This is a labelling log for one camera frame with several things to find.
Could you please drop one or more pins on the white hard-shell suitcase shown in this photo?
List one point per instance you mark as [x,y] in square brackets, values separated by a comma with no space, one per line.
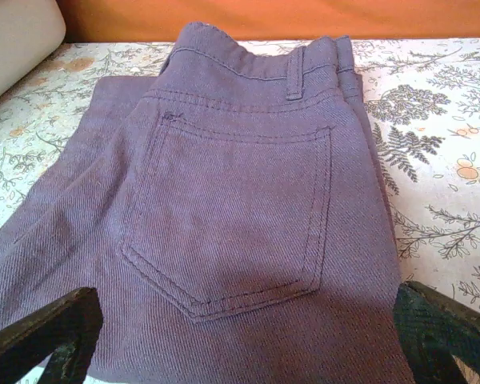
[16,44]

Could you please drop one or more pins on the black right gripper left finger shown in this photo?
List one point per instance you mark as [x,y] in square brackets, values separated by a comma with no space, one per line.
[76,316]

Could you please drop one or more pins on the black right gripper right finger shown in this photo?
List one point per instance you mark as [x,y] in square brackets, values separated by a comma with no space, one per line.
[424,320]

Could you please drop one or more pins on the purple jeans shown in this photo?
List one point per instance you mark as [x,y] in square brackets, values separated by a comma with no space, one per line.
[232,192]

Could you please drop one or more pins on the floral patterned tablecloth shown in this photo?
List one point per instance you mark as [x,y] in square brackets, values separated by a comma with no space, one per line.
[444,140]

